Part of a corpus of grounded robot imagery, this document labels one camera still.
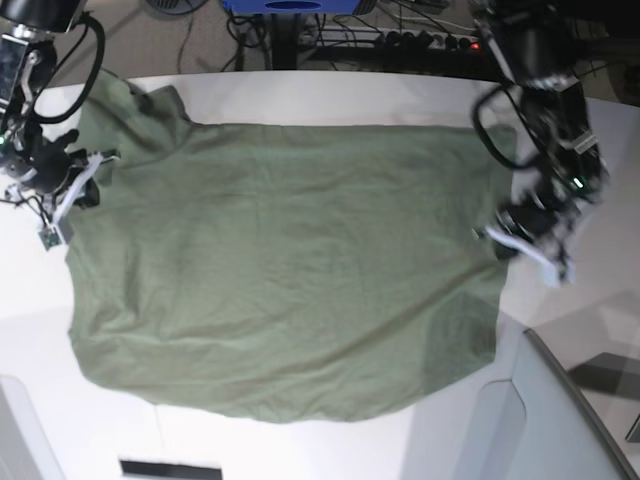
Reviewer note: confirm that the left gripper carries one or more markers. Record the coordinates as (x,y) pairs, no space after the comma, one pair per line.
(532,228)

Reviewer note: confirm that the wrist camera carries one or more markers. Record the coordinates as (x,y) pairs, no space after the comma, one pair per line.
(55,235)
(557,273)

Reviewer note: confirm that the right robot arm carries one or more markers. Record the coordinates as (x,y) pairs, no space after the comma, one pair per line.
(29,60)

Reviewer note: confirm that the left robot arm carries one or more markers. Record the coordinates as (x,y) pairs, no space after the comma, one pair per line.
(534,51)

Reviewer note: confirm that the black power strip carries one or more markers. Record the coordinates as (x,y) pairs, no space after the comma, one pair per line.
(335,36)

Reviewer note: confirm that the blue box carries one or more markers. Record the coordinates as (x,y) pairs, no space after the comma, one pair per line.
(248,7)

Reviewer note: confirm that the green t-shirt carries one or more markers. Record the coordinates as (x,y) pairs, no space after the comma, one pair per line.
(281,273)

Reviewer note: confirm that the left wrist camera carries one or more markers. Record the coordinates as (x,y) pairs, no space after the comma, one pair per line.
(557,273)

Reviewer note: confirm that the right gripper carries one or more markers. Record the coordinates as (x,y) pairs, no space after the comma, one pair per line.
(50,174)

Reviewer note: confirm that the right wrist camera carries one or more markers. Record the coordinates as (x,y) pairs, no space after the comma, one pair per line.
(55,235)

